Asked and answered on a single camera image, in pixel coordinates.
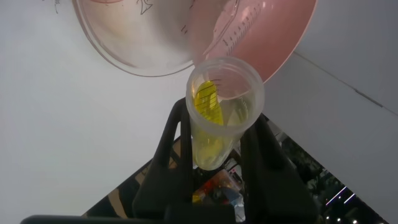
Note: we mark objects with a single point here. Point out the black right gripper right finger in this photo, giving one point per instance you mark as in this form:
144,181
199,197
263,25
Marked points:
273,186

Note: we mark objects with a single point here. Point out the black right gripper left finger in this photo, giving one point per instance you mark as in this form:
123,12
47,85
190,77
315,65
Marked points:
155,193

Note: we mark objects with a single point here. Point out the test tube with yellow pigment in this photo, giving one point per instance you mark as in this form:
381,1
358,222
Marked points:
211,149

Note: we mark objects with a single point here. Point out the clear glass beaker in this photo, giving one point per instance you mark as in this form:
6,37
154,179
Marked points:
140,46

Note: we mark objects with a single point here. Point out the colourful plastic package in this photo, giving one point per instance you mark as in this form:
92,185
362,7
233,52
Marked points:
217,186

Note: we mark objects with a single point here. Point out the pink bowl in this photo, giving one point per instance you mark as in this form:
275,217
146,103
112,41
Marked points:
286,31

